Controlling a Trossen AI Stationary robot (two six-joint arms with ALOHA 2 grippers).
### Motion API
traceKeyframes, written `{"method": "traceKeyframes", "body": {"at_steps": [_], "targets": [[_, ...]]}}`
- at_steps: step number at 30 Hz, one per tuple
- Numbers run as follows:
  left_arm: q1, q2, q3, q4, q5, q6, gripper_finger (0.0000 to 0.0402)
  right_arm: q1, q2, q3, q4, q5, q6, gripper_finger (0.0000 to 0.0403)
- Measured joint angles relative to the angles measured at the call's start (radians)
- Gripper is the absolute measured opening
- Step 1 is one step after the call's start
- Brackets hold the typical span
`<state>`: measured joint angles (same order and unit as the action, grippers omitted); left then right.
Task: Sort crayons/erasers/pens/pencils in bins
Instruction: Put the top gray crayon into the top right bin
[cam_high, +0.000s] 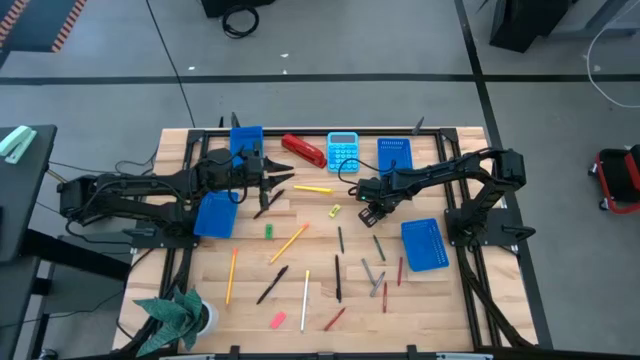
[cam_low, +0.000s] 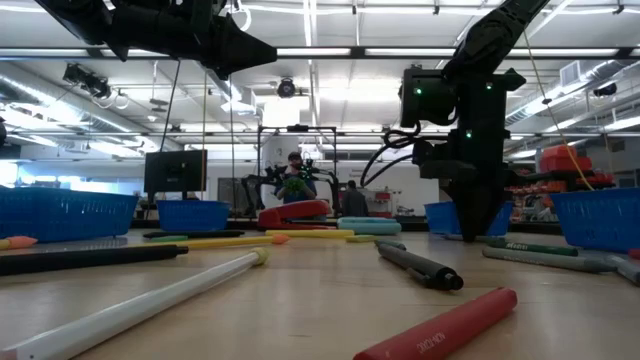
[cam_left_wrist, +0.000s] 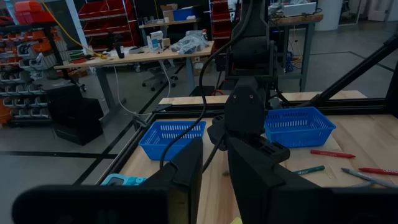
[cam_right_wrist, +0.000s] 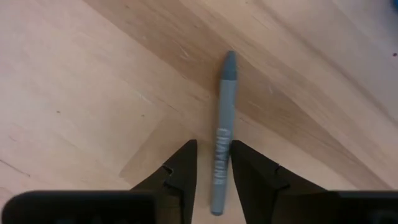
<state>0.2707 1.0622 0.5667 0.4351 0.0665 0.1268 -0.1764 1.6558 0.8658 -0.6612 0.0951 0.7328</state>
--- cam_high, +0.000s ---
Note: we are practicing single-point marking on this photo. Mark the black side table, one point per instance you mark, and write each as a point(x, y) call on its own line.
point(25, 210)

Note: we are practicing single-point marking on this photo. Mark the black aluminium rig frame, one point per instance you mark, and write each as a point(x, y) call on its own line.
point(310, 131)

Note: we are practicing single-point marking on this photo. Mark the blue slotted plastic bin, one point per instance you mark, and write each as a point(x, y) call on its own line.
point(215, 217)
point(425, 247)
point(395, 152)
point(245, 137)

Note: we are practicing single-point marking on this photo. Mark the white plant pot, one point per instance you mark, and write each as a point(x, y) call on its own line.
point(210, 320)

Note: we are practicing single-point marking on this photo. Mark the light blue calculator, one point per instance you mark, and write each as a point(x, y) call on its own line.
point(343, 155)

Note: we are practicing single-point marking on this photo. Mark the mint green stapler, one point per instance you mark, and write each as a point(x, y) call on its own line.
point(17, 142)

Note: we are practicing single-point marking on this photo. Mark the red black rolling stool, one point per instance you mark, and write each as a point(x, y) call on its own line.
point(617, 175)

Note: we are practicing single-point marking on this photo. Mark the yellow pencil with orange eraser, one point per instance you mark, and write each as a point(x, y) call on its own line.
point(231, 277)
point(289, 243)

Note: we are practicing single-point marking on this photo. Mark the yellow-green eraser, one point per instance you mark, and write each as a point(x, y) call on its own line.
point(334, 210)

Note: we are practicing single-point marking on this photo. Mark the black cabinet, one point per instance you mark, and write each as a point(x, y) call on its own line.
point(525, 22)

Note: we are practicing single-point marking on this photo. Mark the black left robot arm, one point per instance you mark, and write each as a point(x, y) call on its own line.
point(100, 192)

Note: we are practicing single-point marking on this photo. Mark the red stapler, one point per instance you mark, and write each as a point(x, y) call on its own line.
point(302, 149)

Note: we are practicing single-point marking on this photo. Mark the green leafy plant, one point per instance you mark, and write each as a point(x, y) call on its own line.
point(170, 315)

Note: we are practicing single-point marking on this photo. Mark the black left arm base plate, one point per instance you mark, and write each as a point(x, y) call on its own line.
point(150, 240)

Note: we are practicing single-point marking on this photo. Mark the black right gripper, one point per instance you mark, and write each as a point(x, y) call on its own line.
point(375, 192)

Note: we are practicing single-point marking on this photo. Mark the grey metal table frame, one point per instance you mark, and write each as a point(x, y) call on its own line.
point(595, 31)

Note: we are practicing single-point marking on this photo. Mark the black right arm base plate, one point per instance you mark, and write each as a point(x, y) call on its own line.
point(505, 222)

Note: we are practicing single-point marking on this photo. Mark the white pencil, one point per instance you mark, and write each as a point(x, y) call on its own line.
point(304, 302)

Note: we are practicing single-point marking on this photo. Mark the red pen bottom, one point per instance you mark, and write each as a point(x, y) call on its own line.
point(334, 319)

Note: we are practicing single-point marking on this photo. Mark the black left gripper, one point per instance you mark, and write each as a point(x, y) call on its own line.
point(247, 172)

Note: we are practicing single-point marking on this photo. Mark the pink eraser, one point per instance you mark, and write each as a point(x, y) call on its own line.
point(278, 320)

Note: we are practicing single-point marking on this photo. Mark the orange striped black mat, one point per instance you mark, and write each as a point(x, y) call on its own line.
point(37, 22)

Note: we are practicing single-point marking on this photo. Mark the grey crayon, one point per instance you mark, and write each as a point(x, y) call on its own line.
point(377, 284)
point(368, 271)

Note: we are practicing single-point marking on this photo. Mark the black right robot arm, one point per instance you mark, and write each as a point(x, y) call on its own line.
point(450, 172)

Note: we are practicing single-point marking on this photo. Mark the black equipment box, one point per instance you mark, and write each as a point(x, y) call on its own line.
point(235, 6)

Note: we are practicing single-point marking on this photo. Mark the green eraser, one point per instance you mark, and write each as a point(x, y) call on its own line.
point(269, 231)

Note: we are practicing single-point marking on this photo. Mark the yellow pen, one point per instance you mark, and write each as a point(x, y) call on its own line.
point(312, 189)

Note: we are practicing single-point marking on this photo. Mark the black pen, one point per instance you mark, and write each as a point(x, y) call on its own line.
point(276, 197)
point(338, 278)
point(272, 284)

